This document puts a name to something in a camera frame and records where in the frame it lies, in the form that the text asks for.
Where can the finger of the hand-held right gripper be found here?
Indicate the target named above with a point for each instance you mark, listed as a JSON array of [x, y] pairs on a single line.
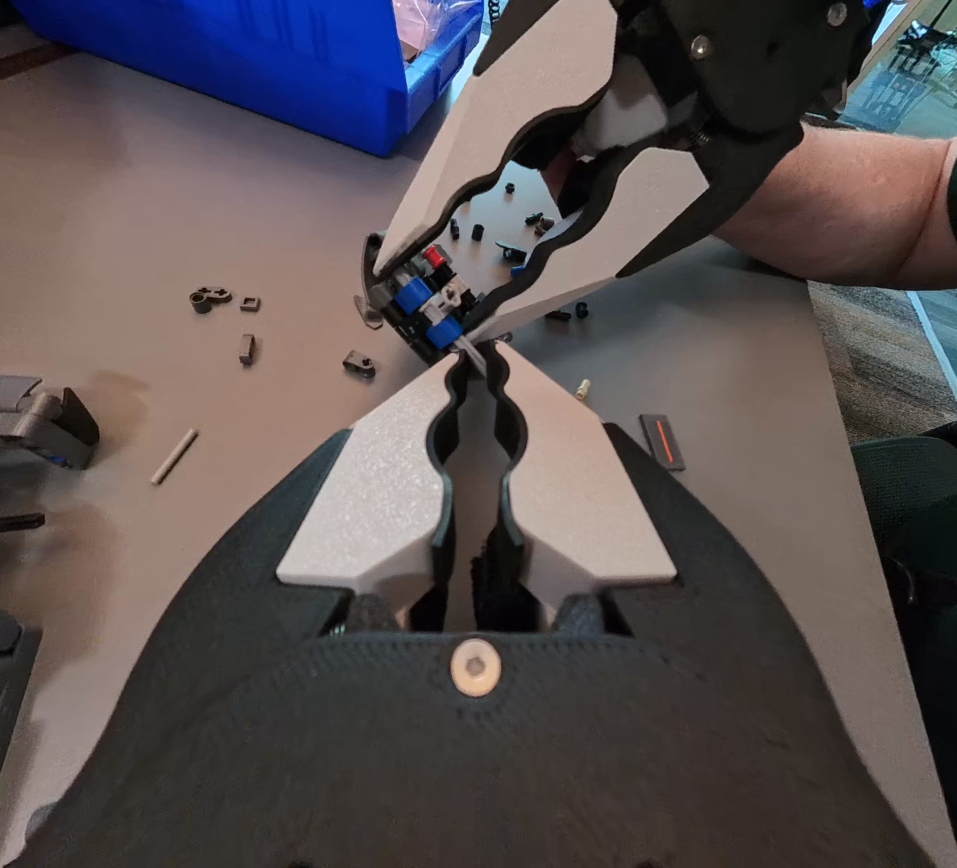
[[628, 225], [523, 75]]

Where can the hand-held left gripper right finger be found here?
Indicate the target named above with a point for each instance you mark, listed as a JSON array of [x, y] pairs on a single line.
[[590, 509]]

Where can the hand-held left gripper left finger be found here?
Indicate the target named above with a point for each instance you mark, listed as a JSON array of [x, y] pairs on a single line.
[[359, 509]]

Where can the dark grey lego wing assembly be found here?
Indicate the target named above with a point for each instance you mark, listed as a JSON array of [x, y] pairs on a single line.
[[419, 307]]

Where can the person's right forearm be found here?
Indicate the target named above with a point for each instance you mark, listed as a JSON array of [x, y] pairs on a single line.
[[845, 210]]

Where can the grey lego axle connector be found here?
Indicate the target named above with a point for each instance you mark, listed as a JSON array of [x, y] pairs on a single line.
[[359, 363]]

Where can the group of black lego pins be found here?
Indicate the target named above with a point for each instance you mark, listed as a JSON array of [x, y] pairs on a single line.
[[478, 232]]

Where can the light grey lego axle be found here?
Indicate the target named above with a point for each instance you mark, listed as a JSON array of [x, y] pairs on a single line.
[[173, 457]]

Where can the grey curved lego piece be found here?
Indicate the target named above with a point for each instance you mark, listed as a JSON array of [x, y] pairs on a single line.
[[247, 350]]

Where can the grey angled lego piece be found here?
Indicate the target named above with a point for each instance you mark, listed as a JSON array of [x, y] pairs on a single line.
[[370, 314]]

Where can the grey square lego piece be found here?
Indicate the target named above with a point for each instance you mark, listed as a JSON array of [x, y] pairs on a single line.
[[243, 303]]

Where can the grey lego double connector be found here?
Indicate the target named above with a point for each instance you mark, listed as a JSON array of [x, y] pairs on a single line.
[[200, 303]]

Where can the large lego car model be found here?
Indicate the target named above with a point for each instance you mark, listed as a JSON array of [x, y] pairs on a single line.
[[37, 427]]

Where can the person's right hand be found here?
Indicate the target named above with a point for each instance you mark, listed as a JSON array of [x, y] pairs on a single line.
[[561, 176]]

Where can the grey tile with orange stripe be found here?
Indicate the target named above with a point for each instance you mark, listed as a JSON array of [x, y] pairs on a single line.
[[673, 445]]

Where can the blue storage bin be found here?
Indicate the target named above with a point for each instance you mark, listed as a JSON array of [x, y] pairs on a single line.
[[187, 23]]

